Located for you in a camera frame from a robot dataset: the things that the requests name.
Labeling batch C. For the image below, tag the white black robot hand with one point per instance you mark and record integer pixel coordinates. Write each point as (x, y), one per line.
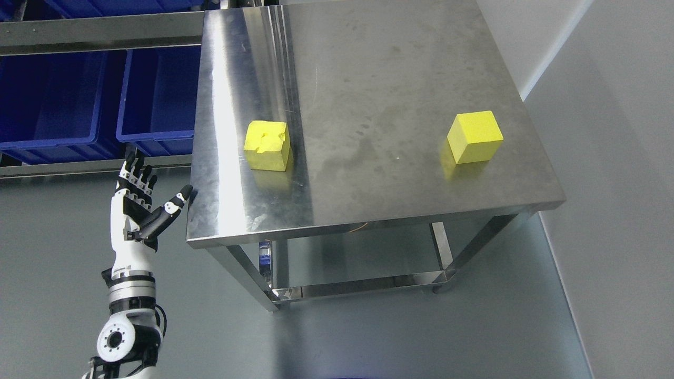
(135, 223)

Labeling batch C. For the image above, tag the dented yellow foam block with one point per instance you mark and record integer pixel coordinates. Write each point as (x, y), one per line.
(267, 145)

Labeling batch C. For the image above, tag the metal shelf rack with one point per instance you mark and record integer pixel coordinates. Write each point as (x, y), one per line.
(99, 34)

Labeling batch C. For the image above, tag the smooth yellow foam block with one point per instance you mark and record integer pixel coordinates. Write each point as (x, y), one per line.
(474, 137)

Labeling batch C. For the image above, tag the blue plastic bin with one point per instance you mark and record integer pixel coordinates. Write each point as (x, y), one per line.
(58, 108)
(158, 100)

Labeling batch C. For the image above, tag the stainless steel table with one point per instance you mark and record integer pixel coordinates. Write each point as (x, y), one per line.
(369, 90)

